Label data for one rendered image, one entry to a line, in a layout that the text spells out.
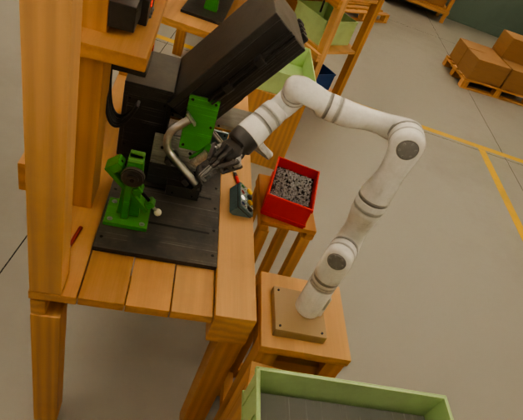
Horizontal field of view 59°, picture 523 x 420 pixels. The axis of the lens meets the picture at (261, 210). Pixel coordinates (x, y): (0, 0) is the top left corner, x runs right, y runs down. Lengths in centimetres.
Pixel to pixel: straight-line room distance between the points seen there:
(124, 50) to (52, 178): 39
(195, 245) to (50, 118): 78
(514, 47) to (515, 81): 52
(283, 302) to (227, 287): 20
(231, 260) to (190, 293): 21
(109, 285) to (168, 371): 96
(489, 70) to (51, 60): 692
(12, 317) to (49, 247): 122
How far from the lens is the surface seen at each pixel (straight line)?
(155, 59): 200
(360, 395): 155
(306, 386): 147
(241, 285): 161
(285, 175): 220
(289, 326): 159
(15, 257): 278
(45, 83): 105
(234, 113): 200
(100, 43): 133
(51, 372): 192
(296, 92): 118
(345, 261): 143
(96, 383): 236
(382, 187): 129
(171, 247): 165
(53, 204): 125
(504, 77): 773
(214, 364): 178
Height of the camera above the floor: 211
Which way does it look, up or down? 39 degrees down
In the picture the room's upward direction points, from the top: 22 degrees clockwise
